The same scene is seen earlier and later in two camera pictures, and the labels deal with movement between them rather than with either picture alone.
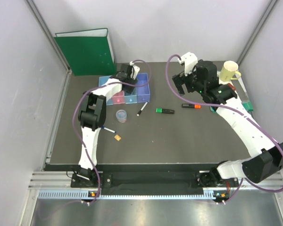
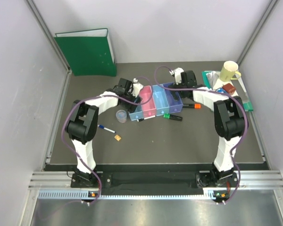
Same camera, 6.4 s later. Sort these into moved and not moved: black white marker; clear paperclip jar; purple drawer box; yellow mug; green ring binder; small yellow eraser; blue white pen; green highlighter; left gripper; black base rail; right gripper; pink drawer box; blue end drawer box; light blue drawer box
Moved: black white marker; blue end drawer box; light blue drawer box; pink drawer box; right gripper; green highlighter; purple drawer box; left gripper
Not moved: black base rail; green ring binder; small yellow eraser; clear paperclip jar; yellow mug; blue white pen
